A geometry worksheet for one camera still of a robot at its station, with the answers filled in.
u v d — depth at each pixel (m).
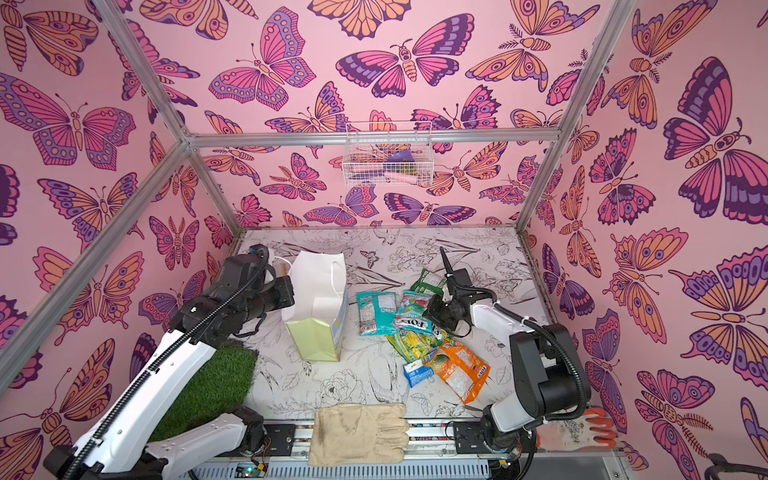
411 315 0.91
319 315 0.96
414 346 0.86
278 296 0.63
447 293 0.78
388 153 0.95
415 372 0.83
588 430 0.73
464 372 0.81
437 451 0.73
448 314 0.76
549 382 0.44
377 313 0.94
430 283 1.00
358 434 0.75
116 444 0.38
